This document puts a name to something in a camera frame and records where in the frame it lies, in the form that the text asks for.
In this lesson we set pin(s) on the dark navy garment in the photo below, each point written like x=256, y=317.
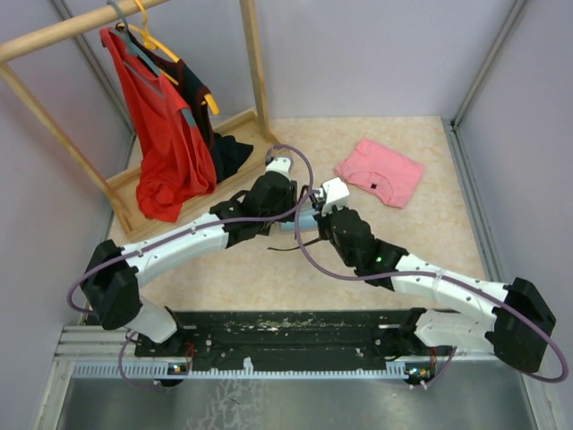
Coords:
x=227, y=153

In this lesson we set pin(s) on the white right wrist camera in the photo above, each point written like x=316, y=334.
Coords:
x=331, y=195

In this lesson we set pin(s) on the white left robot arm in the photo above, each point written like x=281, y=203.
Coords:
x=116, y=273

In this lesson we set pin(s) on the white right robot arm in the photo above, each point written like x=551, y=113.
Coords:
x=512, y=321

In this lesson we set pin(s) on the pink folded t-shirt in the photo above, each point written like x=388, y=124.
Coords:
x=381, y=171

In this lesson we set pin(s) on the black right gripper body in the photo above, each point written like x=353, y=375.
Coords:
x=326, y=233

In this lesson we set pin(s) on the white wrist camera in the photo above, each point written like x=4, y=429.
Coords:
x=331, y=195
x=281, y=165

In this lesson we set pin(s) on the red tank top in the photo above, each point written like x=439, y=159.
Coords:
x=175, y=167

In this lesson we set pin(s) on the wooden clothes rack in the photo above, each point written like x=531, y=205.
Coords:
x=120, y=189

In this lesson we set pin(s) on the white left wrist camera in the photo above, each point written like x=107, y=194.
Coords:
x=281, y=165

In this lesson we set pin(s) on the pink glasses case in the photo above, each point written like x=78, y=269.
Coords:
x=287, y=226

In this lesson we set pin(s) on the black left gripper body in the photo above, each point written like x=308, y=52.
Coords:
x=290, y=202

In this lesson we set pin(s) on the yellow clothes hanger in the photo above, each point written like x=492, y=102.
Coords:
x=152, y=43

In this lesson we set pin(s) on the grey clothes hanger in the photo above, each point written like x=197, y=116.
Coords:
x=150, y=95

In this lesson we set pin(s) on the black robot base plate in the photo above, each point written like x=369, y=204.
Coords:
x=285, y=345

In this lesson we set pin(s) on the black sunglasses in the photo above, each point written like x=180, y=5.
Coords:
x=293, y=248

